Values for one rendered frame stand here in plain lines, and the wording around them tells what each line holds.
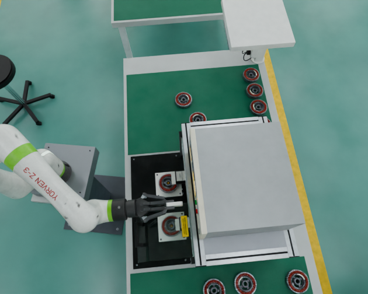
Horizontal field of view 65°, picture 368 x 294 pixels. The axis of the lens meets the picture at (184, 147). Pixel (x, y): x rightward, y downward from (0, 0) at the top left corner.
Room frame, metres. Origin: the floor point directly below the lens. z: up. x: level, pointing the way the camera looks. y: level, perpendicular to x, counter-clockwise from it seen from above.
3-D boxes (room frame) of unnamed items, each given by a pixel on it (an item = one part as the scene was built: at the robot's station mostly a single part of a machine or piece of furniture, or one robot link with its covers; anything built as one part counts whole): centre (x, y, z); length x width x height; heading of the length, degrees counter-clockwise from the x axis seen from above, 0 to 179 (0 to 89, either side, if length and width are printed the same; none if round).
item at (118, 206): (0.23, 0.28, 1.17); 0.09 x 0.06 x 0.12; 4
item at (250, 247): (0.36, -0.23, 1.09); 0.68 x 0.44 x 0.05; 4
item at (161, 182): (0.45, 0.10, 0.80); 0.11 x 0.11 x 0.04
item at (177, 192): (0.45, 0.10, 0.78); 0.15 x 0.15 x 0.01; 4
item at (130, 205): (0.24, 0.20, 1.18); 0.09 x 0.08 x 0.07; 94
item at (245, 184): (0.34, -0.24, 1.22); 0.44 x 0.39 x 0.20; 4
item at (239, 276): (-0.08, -0.30, 0.77); 0.11 x 0.11 x 0.04
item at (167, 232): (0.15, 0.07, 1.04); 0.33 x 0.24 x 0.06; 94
